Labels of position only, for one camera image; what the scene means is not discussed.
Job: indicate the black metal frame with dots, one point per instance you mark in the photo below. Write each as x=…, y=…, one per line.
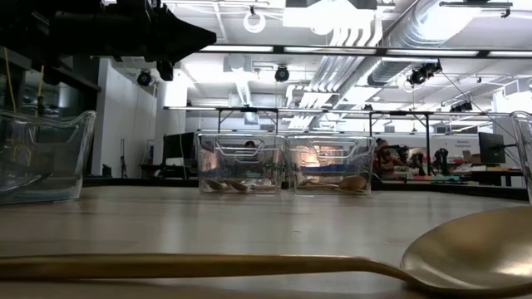
x=427, y=141

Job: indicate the black ceiling spot lamp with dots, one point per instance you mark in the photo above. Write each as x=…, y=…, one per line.
x=420, y=76
x=144, y=78
x=282, y=74

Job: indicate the clear plastic bin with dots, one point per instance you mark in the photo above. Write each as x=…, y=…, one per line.
x=332, y=166
x=41, y=158
x=524, y=149
x=241, y=166

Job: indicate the black background robot arm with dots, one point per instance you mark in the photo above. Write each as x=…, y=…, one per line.
x=440, y=160

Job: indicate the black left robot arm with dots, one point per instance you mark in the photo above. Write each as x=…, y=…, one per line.
x=62, y=25

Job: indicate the long ceiling light strip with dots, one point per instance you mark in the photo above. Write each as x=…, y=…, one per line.
x=332, y=50

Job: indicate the black computer monitor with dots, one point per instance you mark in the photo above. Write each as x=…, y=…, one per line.
x=178, y=147
x=490, y=147

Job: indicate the person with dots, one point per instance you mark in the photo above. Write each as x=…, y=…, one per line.
x=386, y=162
x=249, y=145

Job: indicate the cluttered workbench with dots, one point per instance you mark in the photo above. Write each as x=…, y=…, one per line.
x=478, y=172

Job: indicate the gold spoon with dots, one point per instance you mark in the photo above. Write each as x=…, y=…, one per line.
x=305, y=182
x=324, y=185
x=469, y=253
x=352, y=182

